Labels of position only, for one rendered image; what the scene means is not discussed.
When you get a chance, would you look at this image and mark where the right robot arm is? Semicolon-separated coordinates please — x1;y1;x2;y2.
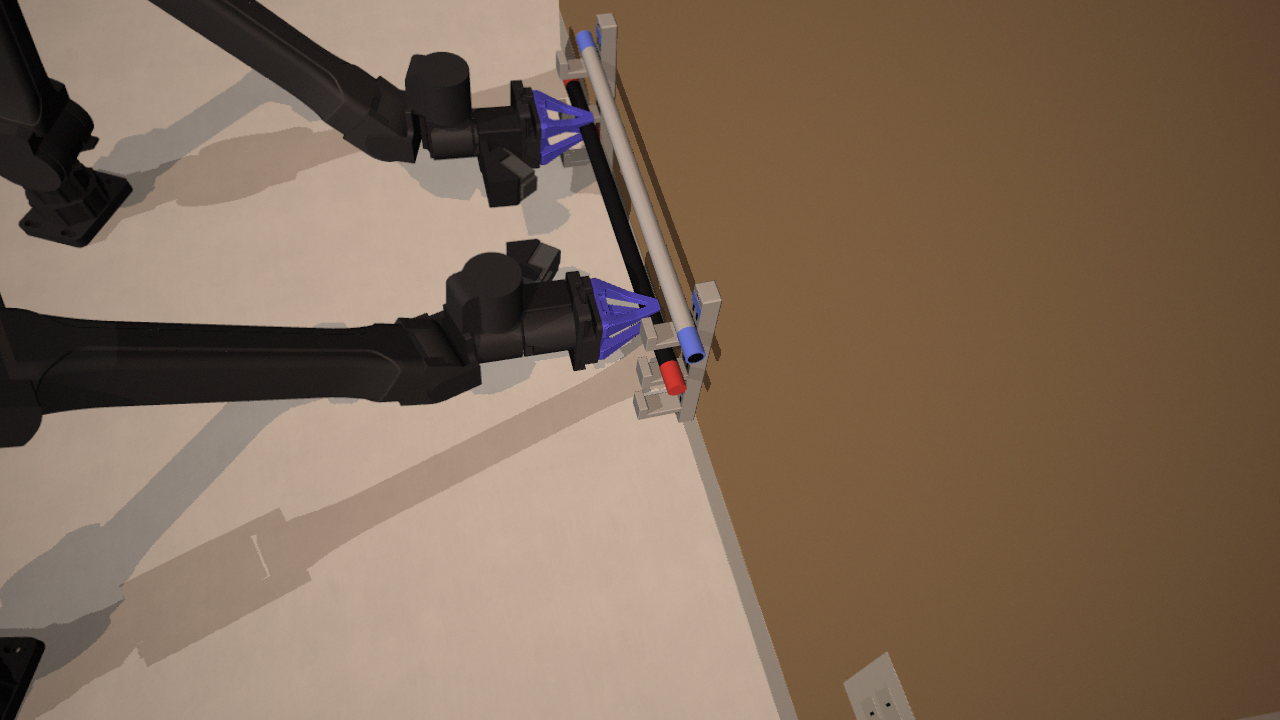
0;240;572;720

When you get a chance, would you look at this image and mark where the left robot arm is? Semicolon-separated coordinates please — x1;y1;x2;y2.
0;0;538;249

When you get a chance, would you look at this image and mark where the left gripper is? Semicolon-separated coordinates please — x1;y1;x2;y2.
471;79;594;169

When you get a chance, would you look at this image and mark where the black bar with red ends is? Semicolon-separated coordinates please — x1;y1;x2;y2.
563;79;687;395

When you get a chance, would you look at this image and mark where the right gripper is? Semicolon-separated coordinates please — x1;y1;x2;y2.
518;272;660;372

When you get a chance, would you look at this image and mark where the grey metal bar with blue ends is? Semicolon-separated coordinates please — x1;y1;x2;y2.
576;29;707;364

